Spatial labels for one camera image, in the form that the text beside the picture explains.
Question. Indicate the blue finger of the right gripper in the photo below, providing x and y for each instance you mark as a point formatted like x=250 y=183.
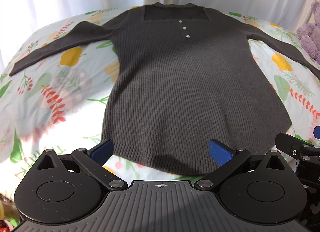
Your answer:
x=316 y=132

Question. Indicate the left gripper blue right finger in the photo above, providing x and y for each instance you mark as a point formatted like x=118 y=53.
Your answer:
x=228 y=160

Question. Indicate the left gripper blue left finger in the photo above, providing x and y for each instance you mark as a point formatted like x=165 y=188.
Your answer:
x=91 y=163

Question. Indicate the dark grey ribbed knit sweater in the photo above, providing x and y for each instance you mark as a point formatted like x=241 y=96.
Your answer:
x=186 y=76

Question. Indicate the purple plush teddy bear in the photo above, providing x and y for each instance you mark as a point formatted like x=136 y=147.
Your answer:
x=309 y=33

